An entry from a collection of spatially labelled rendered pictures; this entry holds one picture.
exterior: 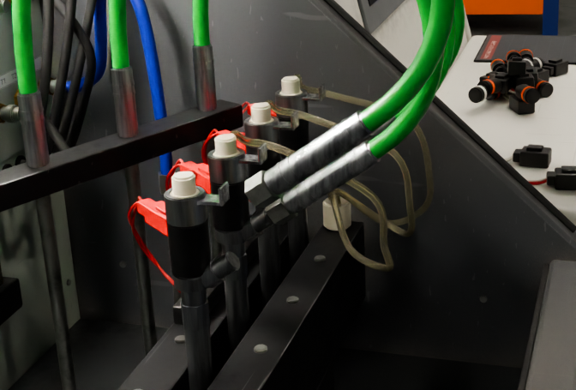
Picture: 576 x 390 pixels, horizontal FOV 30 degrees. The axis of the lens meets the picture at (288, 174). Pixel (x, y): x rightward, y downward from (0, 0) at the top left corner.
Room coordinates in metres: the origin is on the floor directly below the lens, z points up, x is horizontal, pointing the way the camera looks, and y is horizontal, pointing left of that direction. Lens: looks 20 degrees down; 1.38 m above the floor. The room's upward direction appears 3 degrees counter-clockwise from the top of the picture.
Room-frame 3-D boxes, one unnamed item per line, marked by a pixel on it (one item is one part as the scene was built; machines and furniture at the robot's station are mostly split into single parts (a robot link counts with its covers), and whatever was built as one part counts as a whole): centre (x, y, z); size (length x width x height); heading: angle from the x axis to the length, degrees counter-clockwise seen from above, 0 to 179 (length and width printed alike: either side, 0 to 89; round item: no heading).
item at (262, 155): (0.74, 0.03, 1.12); 0.03 x 0.02 x 0.01; 71
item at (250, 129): (0.82, 0.01, 1.01); 0.05 x 0.03 x 0.21; 71
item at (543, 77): (1.33, -0.30, 1.01); 0.23 x 0.11 x 0.06; 161
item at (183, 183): (0.68, 0.07, 1.12); 0.02 x 0.02 x 0.03
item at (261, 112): (0.83, 0.02, 1.12); 0.02 x 0.02 x 0.03
